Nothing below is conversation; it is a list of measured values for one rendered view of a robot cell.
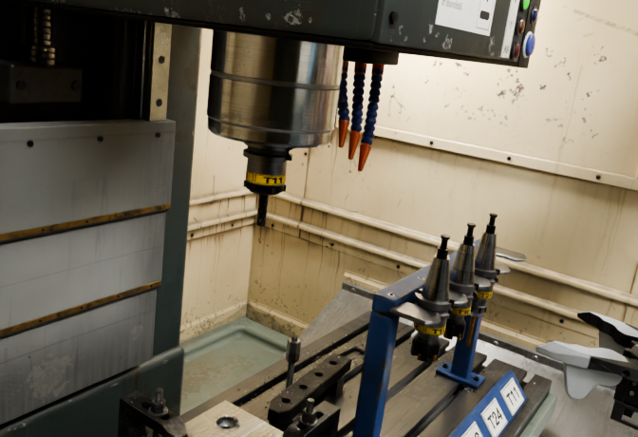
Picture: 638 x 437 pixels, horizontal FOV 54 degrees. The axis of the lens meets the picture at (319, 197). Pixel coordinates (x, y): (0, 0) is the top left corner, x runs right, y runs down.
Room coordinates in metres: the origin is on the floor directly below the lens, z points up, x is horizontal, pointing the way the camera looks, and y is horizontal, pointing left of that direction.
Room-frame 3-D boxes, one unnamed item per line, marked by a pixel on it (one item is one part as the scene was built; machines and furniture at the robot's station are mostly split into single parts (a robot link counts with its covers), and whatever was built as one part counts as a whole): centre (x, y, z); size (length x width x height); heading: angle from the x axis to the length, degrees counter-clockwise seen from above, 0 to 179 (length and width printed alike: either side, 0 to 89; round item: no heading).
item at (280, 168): (0.78, 0.07, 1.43); 0.05 x 0.05 x 0.03
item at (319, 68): (0.78, 0.07, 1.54); 0.16 x 0.16 x 0.12
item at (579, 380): (0.64, -0.31, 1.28); 0.09 x 0.03 x 0.06; 88
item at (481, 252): (1.12, -0.32, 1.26); 0.04 x 0.04 x 0.07
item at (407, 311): (0.89, -0.17, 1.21); 0.07 x 0.05 x 0.01; 57
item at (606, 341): (0.73, -0.38, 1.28); 0.09 x 0.03 x 0.06; 16
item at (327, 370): (1.08, -0.03, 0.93); 0.26 x 0.05 x 0.06; 152
